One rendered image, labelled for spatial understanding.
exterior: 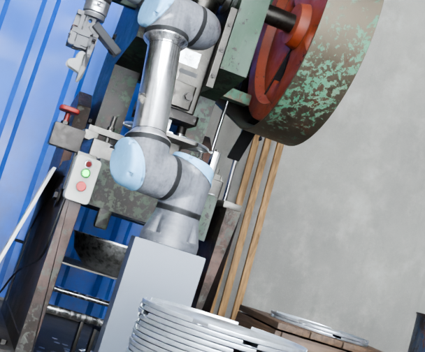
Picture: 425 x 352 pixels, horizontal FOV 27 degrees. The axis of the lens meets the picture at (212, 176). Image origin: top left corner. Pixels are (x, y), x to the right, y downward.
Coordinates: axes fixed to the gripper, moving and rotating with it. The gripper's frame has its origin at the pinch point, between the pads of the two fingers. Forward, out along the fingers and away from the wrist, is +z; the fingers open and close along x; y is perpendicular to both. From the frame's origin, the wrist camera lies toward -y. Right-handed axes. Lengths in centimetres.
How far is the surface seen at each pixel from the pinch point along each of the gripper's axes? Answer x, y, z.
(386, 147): -139, -169, -41
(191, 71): -14.7, -35.2, -17.2
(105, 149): -8.0, -15.1, 17.0
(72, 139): 3.0, -3.3, 18.4
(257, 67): -50, -66, -35
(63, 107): 3.4, 2.0, 10.3
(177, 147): -5.1, -36.3, 9.4
